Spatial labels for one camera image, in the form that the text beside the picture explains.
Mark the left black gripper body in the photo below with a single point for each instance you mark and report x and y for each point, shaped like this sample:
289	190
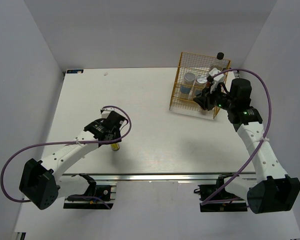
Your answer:
116	135

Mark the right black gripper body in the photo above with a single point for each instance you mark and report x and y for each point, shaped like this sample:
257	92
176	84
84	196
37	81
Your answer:
225	101

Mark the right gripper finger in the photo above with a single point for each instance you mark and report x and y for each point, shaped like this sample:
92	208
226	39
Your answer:
207	103
205	92

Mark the blue label spice jar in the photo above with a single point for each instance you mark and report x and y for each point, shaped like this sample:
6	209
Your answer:
187	84
199	84

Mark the small yellow bottle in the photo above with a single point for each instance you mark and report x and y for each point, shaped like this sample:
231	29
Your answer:
115	146

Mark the soy sauce bottle red label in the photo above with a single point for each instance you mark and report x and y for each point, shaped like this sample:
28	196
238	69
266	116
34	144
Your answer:
217	63

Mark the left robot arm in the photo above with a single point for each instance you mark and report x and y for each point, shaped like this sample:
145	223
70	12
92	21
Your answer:
42	182

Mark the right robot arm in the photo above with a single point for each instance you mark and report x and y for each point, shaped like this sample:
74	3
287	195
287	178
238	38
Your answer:
274	190

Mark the blue table sticker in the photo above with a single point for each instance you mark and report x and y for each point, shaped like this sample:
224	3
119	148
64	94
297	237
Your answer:
74	71

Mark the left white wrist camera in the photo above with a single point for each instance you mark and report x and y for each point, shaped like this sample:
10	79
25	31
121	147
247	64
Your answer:
105	112

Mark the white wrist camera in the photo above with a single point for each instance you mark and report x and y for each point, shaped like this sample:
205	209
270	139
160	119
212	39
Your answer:
214	77
105	112

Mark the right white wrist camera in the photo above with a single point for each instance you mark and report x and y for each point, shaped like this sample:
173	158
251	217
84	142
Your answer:
214	77

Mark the yellow wire basket rack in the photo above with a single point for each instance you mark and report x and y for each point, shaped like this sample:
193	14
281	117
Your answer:
199	65

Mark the aluminium table frame rail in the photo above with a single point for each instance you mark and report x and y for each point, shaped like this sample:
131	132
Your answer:
158	177

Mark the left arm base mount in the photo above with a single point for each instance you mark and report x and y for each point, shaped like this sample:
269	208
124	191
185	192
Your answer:
82	192

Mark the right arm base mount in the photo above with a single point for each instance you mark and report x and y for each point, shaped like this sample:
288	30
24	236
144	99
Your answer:
225	201

